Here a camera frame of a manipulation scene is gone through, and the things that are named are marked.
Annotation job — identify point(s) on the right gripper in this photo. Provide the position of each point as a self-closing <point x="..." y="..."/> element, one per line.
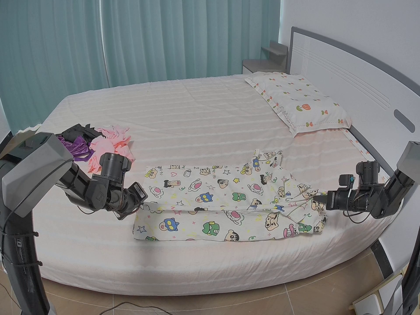
<point x="338" y="200"/>

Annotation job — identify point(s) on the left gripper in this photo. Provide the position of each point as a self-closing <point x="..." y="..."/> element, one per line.
<point x="137" y="197"/>

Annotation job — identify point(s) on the white printed pyjama top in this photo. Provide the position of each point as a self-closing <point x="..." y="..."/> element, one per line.
<point x="223" y="202"/>

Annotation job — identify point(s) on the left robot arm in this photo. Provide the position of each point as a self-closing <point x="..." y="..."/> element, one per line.
<point x="36" y="169"/>

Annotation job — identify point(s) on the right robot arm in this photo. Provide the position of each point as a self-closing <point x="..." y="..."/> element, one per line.
<point x="407" y="169"/>

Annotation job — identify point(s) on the pink garment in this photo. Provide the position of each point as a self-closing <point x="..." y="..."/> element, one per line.
<point x="111" y="144"/>

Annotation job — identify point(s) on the purple garment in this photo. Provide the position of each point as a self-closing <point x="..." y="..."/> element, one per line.
<point x="77" y="149"/>

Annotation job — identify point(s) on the black garment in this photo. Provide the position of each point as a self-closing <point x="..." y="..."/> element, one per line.
<point x="77" y="131"/>

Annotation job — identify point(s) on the bed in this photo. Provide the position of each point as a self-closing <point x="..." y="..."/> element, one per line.
<point x="197" y="120"/>

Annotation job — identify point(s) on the white printed pillow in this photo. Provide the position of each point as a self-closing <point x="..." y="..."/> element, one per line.
<point x="298" y="103"/>

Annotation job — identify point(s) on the grey bedside table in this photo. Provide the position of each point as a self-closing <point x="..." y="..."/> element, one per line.
<point x="262" y="64"/>

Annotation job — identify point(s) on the blue-green curtain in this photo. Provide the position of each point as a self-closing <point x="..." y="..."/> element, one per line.
<point x="190" y="28"/>
<point x="49" y="51"/>

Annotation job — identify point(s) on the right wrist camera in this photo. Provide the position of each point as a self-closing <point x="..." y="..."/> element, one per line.
<point x="346" y="180"/>

